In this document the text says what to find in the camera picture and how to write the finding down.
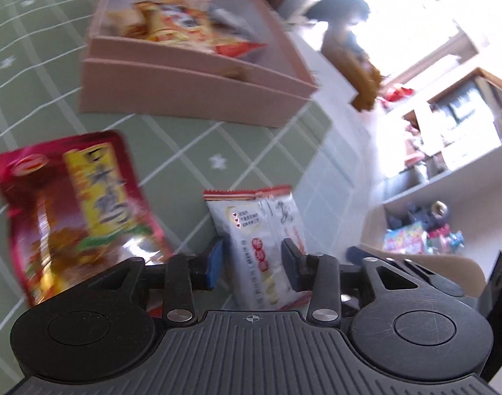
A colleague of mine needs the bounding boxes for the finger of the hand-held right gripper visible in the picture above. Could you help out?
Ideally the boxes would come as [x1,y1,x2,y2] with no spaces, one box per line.
[347,246,468,298]

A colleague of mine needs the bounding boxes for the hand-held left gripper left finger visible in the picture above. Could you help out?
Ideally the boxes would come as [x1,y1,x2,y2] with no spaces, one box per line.
[86,236,226,329]

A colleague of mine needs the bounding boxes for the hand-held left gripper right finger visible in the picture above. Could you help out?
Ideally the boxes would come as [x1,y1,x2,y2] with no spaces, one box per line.
[281,238,445,328]

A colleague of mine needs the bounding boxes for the white snack packet red trim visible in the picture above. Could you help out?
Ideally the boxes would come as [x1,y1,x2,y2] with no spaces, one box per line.
[203,186,314,312]

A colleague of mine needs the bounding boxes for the pink cardboard box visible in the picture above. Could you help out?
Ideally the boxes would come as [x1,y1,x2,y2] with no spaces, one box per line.
[78,0,320,129]

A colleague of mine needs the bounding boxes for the colourful toys on shelf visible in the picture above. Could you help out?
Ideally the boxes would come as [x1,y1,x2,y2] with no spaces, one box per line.
[383,201,466,256]

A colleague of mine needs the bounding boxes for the white open shelf unit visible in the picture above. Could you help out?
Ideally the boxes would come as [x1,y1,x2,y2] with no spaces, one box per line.
[360,66,502,261]

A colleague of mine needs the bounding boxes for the red and yellow snack pouch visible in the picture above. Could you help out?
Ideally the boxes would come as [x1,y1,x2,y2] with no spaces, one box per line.
[0,129,174,310]

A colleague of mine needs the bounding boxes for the person in dark clothes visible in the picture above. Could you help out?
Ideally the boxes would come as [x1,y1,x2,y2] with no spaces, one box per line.
[319,20,385,113]

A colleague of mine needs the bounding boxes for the red orange snack packet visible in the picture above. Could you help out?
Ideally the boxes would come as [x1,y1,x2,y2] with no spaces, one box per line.
[215,40,269,60]

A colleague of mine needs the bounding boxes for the yellow orange snack packet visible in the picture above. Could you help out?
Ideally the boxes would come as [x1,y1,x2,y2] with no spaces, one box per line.
[132,1,219,55]

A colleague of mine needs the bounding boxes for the silver snack packet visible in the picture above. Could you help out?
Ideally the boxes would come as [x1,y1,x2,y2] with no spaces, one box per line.
[209,2,257,42]

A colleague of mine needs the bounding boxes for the pale cracker packet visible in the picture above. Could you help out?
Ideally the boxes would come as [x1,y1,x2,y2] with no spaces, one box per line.
[106,6,148,37]

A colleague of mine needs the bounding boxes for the green checkered tablecloth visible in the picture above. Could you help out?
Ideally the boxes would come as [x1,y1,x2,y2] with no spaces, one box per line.
[0,0,383,379]

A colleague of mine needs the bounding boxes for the chair with dark jacket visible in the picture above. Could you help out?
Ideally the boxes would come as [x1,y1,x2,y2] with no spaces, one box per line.
[307,0,372,25]

